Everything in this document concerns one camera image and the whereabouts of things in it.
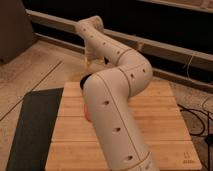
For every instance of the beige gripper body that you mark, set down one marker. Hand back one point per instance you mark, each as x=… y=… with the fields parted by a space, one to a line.
x=91 y=54

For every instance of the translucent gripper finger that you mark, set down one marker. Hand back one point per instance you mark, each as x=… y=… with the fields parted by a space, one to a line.
x=100 y=61
x=87 y=64

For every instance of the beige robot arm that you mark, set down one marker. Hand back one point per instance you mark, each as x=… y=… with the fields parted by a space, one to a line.
x=106 y=95

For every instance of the black round bowl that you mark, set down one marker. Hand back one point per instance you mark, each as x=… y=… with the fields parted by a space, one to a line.
x=83 y=80

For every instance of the dark grey floor mat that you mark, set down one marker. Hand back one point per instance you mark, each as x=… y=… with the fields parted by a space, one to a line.
x=31 y=142

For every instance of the brown cabinet corner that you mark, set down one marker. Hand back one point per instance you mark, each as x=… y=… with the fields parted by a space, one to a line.
x=16 y=32

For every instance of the wooden cutting board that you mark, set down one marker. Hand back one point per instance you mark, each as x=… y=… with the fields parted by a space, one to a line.
x=74 y=146

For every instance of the wooden rail frame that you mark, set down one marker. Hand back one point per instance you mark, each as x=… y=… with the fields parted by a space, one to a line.
x=189 y=58

